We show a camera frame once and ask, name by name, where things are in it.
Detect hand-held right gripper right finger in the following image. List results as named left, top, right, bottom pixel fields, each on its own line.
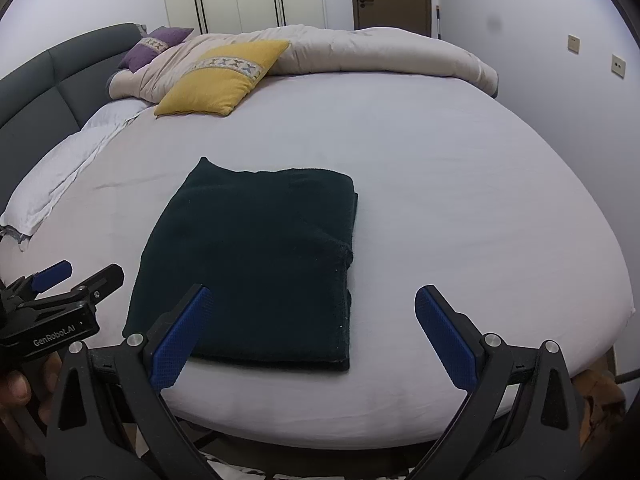
left=414, top=285, right=587, bottom=480

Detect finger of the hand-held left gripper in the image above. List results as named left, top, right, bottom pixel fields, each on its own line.
left=74, top=263, right=126, bottom=307
left=10, top=260, right=74, bottom=297

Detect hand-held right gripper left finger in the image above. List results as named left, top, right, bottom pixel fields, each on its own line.
left=37, top=283, right=222, bottom=480

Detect dark green cloth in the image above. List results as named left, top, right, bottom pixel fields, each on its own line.
left=122, top=156, right=360, bottom=372

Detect person's left hand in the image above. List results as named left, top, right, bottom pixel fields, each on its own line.
left=0, top=349, right=67, bottom=443

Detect white pillow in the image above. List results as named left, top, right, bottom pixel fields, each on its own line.
left=0, top=97, right=152, bottom=252

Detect bed with white sheet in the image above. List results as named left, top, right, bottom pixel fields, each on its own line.
left=0, top=55, right=636, bottom=452

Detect grey padded headboard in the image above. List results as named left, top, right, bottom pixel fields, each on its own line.
left=0, top=22, right=149, bottom=213

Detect yellow cushion with patterned band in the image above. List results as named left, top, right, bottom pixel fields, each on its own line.
left=154, top=40, right=291, bottom=119

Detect purple cushion with patterned band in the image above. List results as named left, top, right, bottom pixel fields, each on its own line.
left=118, top=26, right=195, bottom=74

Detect beige duvet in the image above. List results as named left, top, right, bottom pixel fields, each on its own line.
left=107, top=26, right=500, bottom=104

